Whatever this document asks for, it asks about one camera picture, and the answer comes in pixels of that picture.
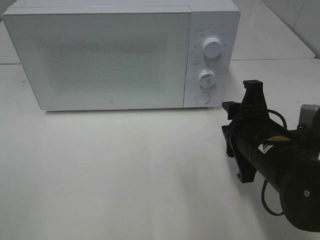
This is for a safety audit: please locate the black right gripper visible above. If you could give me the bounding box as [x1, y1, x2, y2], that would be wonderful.
[222, 80, 288, 184]

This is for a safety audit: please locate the round door release button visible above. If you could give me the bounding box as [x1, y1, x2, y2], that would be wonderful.
[195, 92, 211, 104]

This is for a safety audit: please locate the white timer knob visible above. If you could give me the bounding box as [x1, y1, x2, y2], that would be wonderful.
[198, 69, 216, 88]

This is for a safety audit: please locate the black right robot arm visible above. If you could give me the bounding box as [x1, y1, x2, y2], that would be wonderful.
[222, 80, 320, 232]

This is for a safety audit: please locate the white upper power knob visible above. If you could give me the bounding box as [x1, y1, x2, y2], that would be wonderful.
[202, 36, 223, 59]

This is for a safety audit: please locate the white microwave oven body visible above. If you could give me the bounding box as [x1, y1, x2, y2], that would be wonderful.
[2, 0, 241, 110]

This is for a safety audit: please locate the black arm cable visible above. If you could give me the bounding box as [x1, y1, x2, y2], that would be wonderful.
[228, 107, 288, 216]

